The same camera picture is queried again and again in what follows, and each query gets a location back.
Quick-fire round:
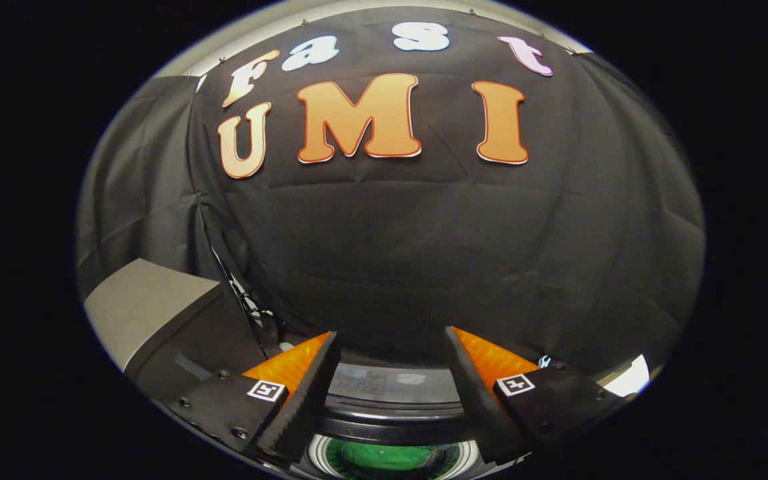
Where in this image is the grey washing machine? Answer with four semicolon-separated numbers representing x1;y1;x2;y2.
291;400;531;480

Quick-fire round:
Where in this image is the grey cabinet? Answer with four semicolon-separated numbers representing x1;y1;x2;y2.
84;259;271;401

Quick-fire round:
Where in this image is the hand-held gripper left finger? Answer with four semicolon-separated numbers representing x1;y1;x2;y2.
166;331;343;469

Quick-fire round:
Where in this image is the white paper sheet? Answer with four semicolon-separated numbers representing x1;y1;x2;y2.
603;355;651;398

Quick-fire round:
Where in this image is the black cable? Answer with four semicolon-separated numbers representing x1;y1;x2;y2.
197;200;279;361

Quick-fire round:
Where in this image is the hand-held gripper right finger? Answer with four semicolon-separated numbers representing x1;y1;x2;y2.
444;326;628;465

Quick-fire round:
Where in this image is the green polo shirt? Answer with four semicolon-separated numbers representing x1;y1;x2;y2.
341;440;435;475

